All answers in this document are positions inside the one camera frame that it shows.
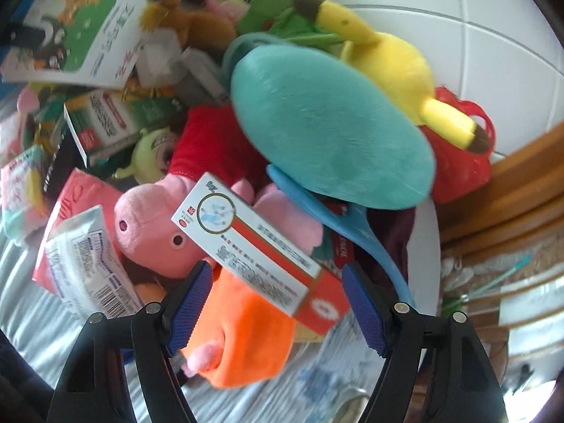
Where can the pink sanitary pad pack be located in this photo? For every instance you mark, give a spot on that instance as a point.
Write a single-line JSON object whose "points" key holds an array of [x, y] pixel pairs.
{"points": [[80, 193]]}

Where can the clear plastic container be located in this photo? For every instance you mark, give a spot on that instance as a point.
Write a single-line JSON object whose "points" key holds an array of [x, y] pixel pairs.
{"points": [[158, 62]]}

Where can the teal plush toy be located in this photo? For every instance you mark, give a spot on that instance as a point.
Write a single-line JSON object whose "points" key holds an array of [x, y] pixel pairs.
{"points": [[325, 125]]}

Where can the red plastic basket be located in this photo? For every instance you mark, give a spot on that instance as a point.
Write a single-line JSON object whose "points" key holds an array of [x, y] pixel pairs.
{"points": [[459, 172]]}

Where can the yellow pikachu plush toy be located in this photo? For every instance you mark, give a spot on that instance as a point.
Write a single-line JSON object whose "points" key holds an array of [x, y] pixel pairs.
{"points": [[399, 69]]}

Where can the silver foil barcode packet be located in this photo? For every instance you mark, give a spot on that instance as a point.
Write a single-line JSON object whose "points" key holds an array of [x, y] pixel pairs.
{"points": [[88, 274]]}

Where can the white red medicine box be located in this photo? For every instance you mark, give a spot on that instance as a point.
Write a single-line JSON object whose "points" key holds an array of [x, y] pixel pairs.
{"points": [[254, 250]]}

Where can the green white ibuprofen box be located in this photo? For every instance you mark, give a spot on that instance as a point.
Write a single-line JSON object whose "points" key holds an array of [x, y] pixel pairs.
{"points": [[103, 123]]}

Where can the green frog plush toy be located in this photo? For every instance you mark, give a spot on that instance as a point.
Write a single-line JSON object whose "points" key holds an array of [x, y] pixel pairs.
{"points": [[278, 18]]}

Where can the pink pig plush toy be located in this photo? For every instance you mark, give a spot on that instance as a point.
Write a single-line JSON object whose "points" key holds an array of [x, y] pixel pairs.
{"points": [[240, 338]]}

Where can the green monster plush toy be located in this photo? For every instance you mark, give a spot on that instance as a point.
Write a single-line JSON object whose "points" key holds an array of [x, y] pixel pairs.
{"points": [[151, 156]]}

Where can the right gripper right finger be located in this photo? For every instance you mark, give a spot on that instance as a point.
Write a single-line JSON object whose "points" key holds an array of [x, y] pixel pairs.
{"points": [[462, 387]]}

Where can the brown squirrel plush toy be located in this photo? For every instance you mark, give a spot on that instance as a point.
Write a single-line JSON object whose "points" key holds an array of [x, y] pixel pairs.
{"points": [[200, 29]]}

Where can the blue plastic spoon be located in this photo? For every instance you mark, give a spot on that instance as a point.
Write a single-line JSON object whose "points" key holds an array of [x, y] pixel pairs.
{"points": [[352, 225]]}

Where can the white green illustrated box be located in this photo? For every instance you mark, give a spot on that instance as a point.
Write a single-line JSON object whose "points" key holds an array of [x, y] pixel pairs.
{"points": [[93, 43]]}

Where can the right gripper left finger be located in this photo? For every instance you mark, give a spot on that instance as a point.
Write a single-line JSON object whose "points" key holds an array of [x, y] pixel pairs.
{"points": [[93, 385]]}

